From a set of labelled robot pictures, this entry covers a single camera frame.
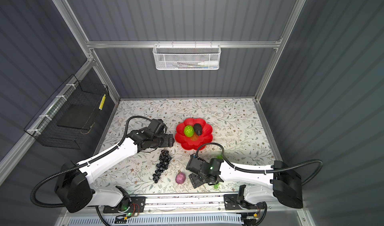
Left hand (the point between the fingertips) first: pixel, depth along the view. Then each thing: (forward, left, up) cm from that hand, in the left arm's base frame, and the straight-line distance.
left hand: (169, 141), depth 83 cm
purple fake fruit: (-18, -6, -9) cm, 21 cm away
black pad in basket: (+7, +44, +16) cm, 47 cm away
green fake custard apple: (+10, -11, -6) cm, 16 cm away
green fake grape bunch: (-8, -28, -7) cm, 30 cm away
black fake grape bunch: (-7, +3, -7) cm, 11 cm away
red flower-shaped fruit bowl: (+10, -14, -10) cm, 20 cm away
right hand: (-19, -15, -9) cm, 26 cm away
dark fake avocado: (+12, -17, -7) cm, 22 cm away
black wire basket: (-3, +49, +22) cm, 54 cm away
